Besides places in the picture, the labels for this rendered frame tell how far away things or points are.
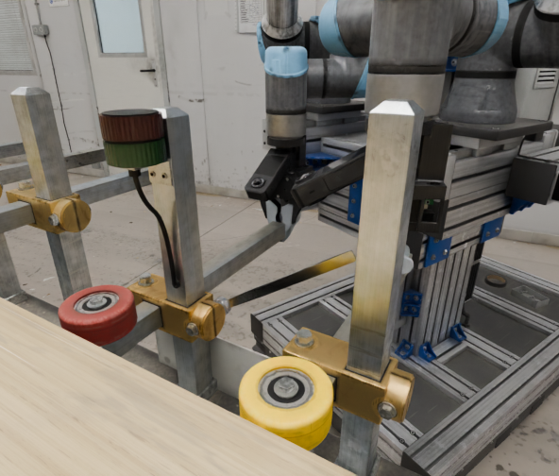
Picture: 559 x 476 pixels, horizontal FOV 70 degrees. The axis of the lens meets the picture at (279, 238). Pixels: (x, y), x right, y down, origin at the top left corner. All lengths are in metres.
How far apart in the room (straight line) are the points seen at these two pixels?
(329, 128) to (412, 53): 0.85
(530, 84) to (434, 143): 0.95
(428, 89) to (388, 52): 0.05
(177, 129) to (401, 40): 0.24
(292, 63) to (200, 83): 2.98
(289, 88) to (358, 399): 0.51
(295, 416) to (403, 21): 0.35
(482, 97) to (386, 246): 0.63
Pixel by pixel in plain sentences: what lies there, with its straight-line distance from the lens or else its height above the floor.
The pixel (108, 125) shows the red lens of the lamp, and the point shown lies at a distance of 0.42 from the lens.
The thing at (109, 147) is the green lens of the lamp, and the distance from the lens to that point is 0.43.
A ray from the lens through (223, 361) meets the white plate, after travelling 0.61.
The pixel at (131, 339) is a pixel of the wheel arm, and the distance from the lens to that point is 0.54.
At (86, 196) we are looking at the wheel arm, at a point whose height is 0.95.
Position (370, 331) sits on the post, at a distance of 0.40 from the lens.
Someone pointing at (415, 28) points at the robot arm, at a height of 1.18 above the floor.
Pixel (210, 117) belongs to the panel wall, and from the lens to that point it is 3.68.
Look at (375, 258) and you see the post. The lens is 0.36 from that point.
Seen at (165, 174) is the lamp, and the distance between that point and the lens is 0.46.
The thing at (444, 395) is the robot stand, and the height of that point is 0.21.
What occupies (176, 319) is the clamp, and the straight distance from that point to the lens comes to 0.55.
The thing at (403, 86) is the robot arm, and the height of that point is 1.14.
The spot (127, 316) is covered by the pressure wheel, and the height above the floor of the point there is 0.90.
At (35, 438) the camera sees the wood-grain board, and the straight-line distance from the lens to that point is 0.38.
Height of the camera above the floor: 1.16
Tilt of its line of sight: 24 degrees down
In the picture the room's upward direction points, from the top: straight up
